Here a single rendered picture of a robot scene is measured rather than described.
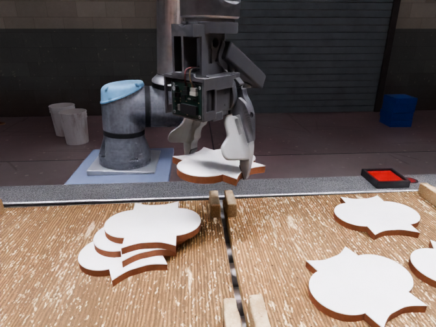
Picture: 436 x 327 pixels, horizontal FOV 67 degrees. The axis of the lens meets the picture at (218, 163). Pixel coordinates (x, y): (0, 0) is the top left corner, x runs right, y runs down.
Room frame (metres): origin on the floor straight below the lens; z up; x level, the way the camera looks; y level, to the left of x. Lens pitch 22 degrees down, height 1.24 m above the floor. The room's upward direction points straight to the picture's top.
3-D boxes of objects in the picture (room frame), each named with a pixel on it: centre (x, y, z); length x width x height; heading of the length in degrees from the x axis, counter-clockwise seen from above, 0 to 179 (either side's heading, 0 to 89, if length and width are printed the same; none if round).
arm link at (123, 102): (0.92, 0.26, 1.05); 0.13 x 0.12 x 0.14; 103
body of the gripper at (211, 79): (0.45, 0.02, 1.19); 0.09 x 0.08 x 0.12; 141
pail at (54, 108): (4.06, 1.94, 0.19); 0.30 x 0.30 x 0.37
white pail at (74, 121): (3.73, 1.67, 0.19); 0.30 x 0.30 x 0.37
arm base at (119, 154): (0.92, 0.27, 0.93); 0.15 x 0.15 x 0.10
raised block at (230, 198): (0.53, -0.02, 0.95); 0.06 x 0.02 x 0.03; 5
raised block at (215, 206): (0.53, 0.01, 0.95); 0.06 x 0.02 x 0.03; 5
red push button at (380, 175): (0.70, -0.39, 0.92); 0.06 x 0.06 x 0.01; 4
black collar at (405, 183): (0.70, -0.39, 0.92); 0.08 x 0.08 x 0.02; 4
